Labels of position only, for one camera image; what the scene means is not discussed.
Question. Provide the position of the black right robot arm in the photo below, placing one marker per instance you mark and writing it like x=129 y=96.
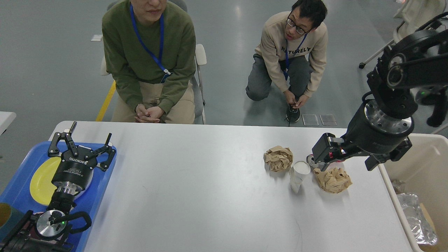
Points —
x=417 y=61

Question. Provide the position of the yellow plate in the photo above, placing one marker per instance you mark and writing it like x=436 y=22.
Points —
x=41 y=187

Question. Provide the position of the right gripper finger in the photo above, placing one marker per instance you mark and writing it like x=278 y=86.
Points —
x=396 y=154
x=329 y=149

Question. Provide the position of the floor outlet plate right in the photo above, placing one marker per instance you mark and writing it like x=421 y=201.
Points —
x=328 y=120

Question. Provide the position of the crumpled brown paper ball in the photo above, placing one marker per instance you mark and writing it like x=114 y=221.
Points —
x=278 y=158

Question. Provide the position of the aluminium foil tray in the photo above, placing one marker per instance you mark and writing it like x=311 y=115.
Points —
x=422 y=231

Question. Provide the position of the grey office chair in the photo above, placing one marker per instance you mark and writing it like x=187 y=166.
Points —
x=200 y=59

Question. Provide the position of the white office chair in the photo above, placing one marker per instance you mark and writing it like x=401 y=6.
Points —
x=414 y=14

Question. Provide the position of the crushed red can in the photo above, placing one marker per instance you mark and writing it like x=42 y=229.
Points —
x=323 y=166

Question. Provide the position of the aluminium foil sheet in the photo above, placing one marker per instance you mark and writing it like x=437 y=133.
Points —
x=398 y=186

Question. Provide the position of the dark teal mug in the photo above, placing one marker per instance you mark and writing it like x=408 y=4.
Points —
x=9 y=217

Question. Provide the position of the brown paper wad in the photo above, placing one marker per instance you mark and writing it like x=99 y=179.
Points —
x=334 y=180

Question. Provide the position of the person in beige sweatshirt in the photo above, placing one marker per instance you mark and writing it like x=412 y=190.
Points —
x=292 y=55

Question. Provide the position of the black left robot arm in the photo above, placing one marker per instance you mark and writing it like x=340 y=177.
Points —
x=50 y=203

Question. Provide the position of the floor outlet plate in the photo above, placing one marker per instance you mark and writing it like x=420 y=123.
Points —
x=328 y=120
x=310 y=120

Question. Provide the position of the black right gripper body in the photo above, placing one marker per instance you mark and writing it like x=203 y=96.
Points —
x=375 y=132

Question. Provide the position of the blue plastic tray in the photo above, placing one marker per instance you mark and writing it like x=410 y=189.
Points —
x=18 y=196

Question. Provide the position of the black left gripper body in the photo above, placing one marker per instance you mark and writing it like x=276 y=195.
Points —
x=74 y=173

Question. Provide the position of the floor outlet plate left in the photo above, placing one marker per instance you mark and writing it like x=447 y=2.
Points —
x=310 y=120

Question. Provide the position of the person in khaki trousers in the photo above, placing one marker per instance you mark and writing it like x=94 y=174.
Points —
x=149 y=48

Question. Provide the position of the beige plastic bin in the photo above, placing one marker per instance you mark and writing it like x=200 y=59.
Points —
x=424 y=170

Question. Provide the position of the white side table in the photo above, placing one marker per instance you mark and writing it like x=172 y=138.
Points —
x=6 y=118

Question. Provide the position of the white paper cup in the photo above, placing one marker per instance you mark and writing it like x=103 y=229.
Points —
x=298 y=172

